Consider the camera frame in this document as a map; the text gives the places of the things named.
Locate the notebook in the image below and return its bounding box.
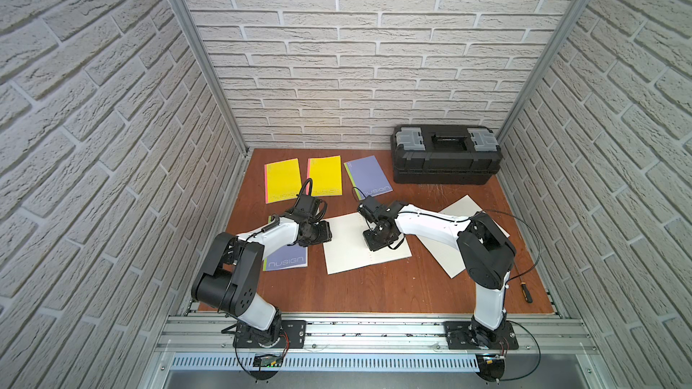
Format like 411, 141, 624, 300
264, 158, 302, 204
344, 156, 393, 200
415, 193, 510, 280
259, 214, 307, 272
307, 156, 342, 196
323, 213, 412, 275

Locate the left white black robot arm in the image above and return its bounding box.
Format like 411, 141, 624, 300
191, 178, 333, 347

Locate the black plastic toolbox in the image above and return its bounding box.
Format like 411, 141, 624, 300
391, 124, 503, 185

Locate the black screwdriver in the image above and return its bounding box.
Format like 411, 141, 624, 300
520, 281, 533, 304

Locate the white ventilation grille strip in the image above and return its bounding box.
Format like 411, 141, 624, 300
169, 352, 479, 373

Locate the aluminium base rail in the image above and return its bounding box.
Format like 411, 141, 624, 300
154, 312, 599, 355

